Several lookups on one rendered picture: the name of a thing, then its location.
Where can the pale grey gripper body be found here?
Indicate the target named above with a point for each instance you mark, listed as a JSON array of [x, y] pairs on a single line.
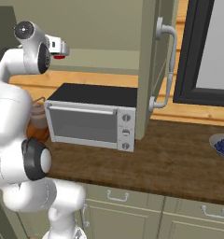
[[64, 48]]

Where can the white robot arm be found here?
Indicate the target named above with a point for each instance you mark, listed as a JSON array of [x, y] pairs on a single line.
[[11, 124]]

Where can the olive cabinet door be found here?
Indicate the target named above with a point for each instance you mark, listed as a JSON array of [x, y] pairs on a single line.
[[3, 28], [151, 62]]

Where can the copper kettle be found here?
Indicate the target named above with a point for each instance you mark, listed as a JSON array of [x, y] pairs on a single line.
[[39, 124]]

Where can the silver toaster oven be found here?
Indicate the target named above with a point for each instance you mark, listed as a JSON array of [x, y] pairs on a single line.
[[92, 121]]

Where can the silver toaster oven knob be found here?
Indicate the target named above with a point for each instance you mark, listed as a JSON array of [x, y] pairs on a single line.
[[126, 117], [126, 132], [125, 145]]

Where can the dark framed window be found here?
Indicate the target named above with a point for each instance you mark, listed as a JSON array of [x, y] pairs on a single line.
[[191, 62]]

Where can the olive drawer front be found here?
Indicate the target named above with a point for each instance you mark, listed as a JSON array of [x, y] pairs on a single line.
[[138, 199], [191, 211]]

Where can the grey bowl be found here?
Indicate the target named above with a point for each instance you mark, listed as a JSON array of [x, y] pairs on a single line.
[[214, 143]]

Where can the olive cupboard door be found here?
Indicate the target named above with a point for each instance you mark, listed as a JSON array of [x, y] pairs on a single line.
[[123, 222], [191, 231]]

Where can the olive wall cabinet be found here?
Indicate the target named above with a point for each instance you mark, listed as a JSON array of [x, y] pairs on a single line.
[[95, 31]]

